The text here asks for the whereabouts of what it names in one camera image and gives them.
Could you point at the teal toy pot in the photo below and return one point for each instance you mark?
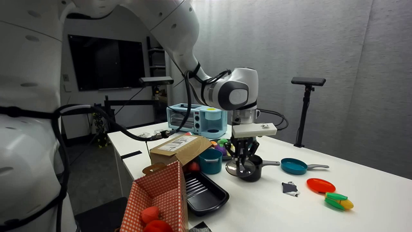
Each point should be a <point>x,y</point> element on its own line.
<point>210,163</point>

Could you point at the purple plush eggplant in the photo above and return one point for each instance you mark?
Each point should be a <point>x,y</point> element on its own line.
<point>221,150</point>

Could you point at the dark plate with plush food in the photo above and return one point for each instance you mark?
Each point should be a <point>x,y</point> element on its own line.
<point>227,155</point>

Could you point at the brown cardboard box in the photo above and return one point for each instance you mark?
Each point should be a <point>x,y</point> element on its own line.
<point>172,152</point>

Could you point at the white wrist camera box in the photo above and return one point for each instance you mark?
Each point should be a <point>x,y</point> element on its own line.
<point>255,130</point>

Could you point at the black tape strip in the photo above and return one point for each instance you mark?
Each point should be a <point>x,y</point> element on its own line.
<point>132,154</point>

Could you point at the teal toy frying pan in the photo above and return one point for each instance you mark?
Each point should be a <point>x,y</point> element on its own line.
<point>294,167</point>

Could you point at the red round toy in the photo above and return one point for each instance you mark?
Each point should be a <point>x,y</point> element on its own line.
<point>150,214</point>

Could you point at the black wall monitor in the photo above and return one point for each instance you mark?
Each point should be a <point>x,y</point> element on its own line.
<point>98,65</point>

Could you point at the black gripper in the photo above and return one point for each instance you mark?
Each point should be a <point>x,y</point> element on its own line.
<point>246,145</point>

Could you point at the black tripod stand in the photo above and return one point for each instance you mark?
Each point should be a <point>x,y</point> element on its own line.
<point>304,116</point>

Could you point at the black baking tray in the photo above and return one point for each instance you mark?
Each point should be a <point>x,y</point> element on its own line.
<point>207,195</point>

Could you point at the red toy tomato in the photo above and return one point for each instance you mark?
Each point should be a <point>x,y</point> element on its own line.
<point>194,168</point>

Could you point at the black camera on stand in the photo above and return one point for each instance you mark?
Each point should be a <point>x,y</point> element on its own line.
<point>308,80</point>

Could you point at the blue toy toaster oven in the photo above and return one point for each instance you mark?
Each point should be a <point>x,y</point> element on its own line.
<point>194,118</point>

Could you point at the orange toy plate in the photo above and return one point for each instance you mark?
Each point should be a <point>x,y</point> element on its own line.
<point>321,186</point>

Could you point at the black camera mount rail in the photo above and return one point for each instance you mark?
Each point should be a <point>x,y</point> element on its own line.
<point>129,103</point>

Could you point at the toy corn cob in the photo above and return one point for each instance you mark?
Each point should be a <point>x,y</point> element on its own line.
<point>337,201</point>

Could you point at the black flat object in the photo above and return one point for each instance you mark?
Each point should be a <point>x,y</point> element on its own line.
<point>200,227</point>

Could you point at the red checkered basket box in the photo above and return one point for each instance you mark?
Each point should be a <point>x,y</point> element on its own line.
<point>165,188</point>

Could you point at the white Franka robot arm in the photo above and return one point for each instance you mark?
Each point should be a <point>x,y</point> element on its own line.
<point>181,26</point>

